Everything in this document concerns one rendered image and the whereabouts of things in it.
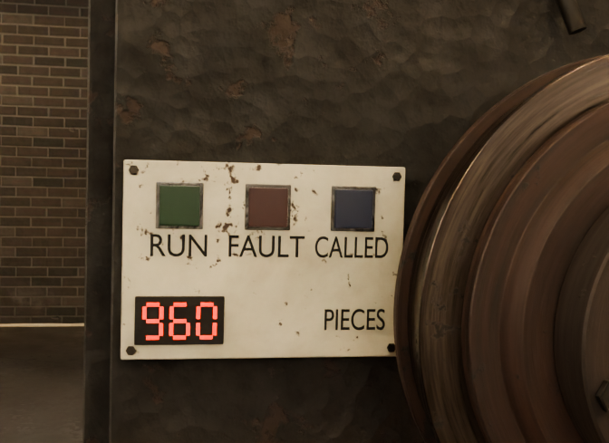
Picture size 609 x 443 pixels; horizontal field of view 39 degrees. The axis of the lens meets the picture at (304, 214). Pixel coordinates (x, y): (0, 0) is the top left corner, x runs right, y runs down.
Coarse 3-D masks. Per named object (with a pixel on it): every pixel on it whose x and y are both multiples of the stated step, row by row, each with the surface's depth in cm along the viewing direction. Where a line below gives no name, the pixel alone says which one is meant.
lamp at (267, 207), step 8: (256, 192) 79; (264, 192) 79; (272, 192) 79; (280, 192) 79; (248, 200) 79; (256, 200) 79; (264, 200) 79; (272, 200) 79; (280, 200) 79; (248, 208) 79; (256, 208) 79; (264, 208) 79; (272, 208) 79; (280, 208) 79; (248, 216) 79; (256, 216) 79; (264, 216) 79; (272, 216) 79; (280, 216) 79; (248, 224) 79; (256, 224) 79; (264, 224) 79; (272, 224) 79; (280, 224) 79
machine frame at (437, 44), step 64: (128, 0) 78; (192, 0) 79; (256, 0) 80; (320, 0) 81; (384, 0) 82; (448, 0) 84; (512, 0) 85; (576, 0) 86; (128, 64) 79; (192, 64) 80; (256, 64) 81; (320, 64) 82; (384, 64) 83; (448, 64) 84; (512, 64) 85; (128, 128) 79; (192, 128) 80; (256, 128) 81; (320, 128) 82; (384, 128) 83; (448, 128) 84; (128, 384) 80; (192, 384) 81; (256, 384) 82; (320, 384) 83; (384, 384) 85
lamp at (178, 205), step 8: (160, 192) 77; (168, 192) 77; (176, 192) 77; (184, 192) 78; (192, 192) 78; (160, 200) 77; (168, 200) 77; (176, 200) 78; (184, 200) 78; (192, 200) 78; (160, 208) 77; (168, 208) 77; (176, 208) 78; (184, 208) 78; (192, 208) 78; (160, 216) 77; (168, 216) 77; (176, 216) 78; (184, 216) 78; (192, 216) 78; (160, 224) 77; (168, 224) 78; (176, 224) 78; (184, 224) 78; (192, 224) 78
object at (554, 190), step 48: (576, 144) 68; (528, 192) 68; (576, 192) 67; (480, 240) 69; (528, 240) 67; (576, 240) 67; (480, 288) 68; (528, 288) 66; (480, 336) 68; (528, 336) 66; (480, 384) 68; (528, 384) 67; (528, 432) 68; (576, 432) 68
